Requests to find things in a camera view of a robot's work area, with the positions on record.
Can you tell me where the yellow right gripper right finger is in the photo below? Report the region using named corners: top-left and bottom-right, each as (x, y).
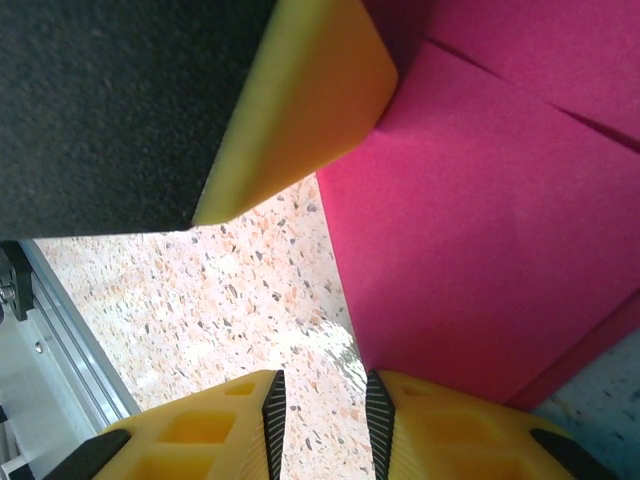
top-left (365, 368), bottom-right (621, 480)

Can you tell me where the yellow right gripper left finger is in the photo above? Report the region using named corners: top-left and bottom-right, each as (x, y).
top-left (54, 368), bottom-right (288, 480)

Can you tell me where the pink paper sheet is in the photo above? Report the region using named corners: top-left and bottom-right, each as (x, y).
top-left (317, 0), bottom-right (640, 412)

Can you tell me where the aluminium mounting rail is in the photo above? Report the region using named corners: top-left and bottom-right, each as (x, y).
top-left (0, 238), bottom-right (142, 480)

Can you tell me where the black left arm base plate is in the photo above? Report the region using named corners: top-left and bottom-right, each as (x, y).
top-left (0, 239), bottom-right (35, 322)

